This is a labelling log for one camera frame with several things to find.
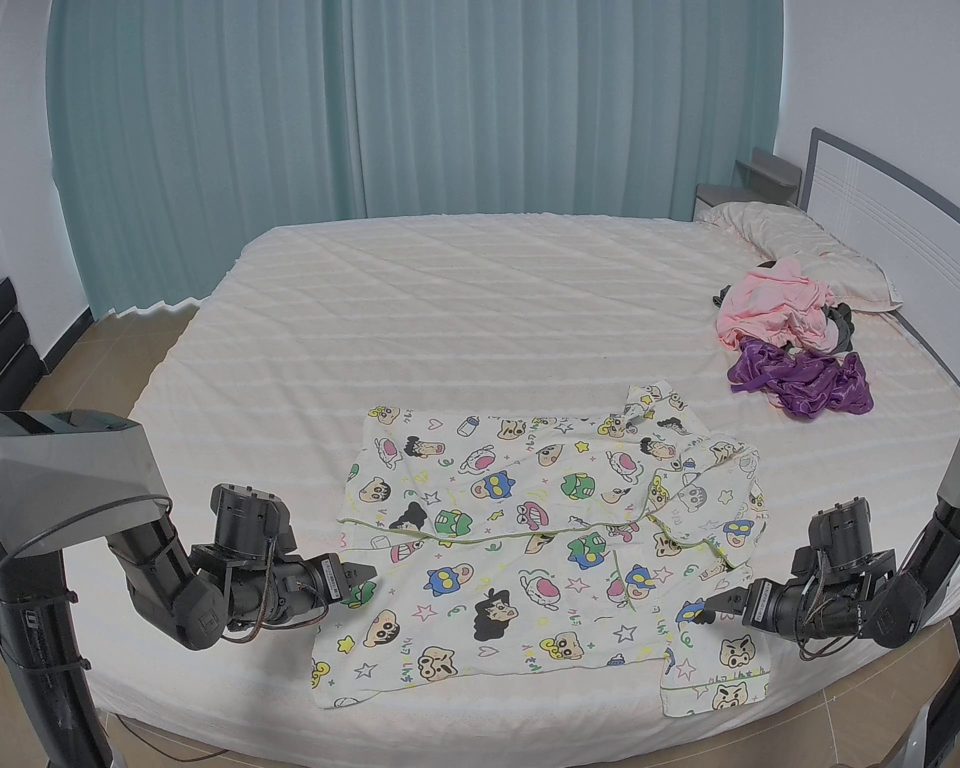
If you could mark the grey bedside table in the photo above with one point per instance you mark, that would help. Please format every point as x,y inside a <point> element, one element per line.
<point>765,176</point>

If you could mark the white printed pyjama top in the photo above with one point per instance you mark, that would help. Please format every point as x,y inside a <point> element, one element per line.
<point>525,540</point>

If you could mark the purple garment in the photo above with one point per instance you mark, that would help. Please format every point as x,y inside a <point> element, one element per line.
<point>810,382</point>

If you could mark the blue-green curtain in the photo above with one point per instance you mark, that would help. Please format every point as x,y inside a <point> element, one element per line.
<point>562,105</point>
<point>202,150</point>

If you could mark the dark grey garment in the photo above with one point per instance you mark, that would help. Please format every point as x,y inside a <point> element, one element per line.
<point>840,330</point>

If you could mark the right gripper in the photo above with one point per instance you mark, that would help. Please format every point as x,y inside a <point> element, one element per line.
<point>769,607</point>

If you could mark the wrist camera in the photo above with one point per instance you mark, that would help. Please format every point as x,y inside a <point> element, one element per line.
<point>247,521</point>
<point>840,532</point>

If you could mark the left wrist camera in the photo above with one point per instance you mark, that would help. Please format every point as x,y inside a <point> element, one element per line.
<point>247,521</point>

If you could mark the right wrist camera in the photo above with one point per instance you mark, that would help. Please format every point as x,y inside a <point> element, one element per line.
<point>840,532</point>

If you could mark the cream pillow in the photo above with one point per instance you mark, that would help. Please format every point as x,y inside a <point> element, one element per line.
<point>810,244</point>

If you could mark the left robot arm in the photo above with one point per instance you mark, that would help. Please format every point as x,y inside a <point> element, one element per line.
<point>67,465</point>

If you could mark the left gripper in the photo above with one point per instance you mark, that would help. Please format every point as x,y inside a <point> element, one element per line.
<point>326,581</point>

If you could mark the bed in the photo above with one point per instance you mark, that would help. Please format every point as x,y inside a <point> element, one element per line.
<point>487,300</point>

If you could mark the pink garment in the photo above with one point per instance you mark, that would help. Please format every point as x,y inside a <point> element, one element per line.
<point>772,304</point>

